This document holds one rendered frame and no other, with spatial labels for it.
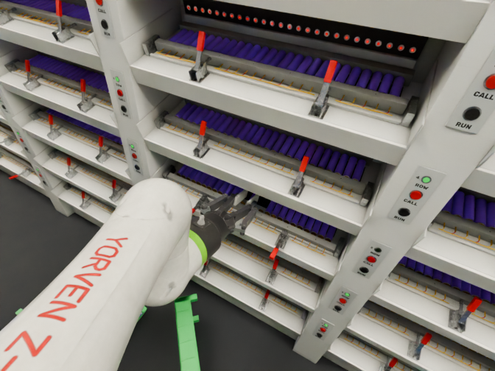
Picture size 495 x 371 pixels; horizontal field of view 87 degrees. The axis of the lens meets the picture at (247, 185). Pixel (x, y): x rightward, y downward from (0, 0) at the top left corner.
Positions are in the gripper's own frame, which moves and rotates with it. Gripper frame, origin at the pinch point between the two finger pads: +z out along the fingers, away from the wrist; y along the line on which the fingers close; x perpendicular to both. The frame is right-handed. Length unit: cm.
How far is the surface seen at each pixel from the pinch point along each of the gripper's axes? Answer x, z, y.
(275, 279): 25.7, 2.9, -15.0
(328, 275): 9.3, -2.7, -28.4
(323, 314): 26.9, 1.1, -32.3
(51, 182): 38, 0, 101
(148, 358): 68, -21, 15
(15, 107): 1, -8, 101
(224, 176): -8.3, -7.6, 4.6
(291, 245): 7.1, -1.3, -16.5
